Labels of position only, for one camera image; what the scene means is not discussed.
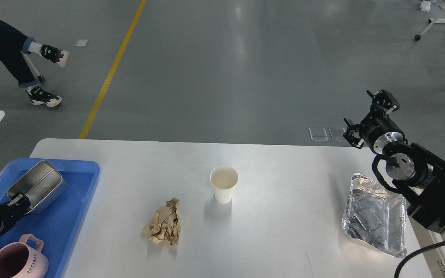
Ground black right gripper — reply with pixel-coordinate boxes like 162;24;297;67
343;90;406;154

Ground stainless steel rectangular tray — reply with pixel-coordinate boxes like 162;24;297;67
7;160;68;215

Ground pink ribbed mug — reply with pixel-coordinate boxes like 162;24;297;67
0;234;49;278

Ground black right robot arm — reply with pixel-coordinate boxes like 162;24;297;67
343;90;445;278

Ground clear floor plate right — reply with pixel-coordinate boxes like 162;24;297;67
328;128;346;141

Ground clear floor plate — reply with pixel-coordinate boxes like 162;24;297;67
309;128;328;141
328;128;346;141

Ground blue plastic tray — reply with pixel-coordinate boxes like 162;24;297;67
0;159;100;278

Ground clear floor plate left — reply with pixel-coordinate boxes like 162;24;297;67
309;128;328;141

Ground aluminium foil tray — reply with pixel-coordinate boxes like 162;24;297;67
341;173;407;258

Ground crumpled brown paper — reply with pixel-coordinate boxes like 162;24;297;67
142;197;182;246

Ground white paper cup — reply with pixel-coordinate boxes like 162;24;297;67
210;165;239;204

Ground white plastic bin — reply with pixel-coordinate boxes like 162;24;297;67
410;218;445;278

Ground seated person in jeans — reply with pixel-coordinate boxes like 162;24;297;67
0;20;69;107

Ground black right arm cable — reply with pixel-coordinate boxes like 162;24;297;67
394;234;445;278

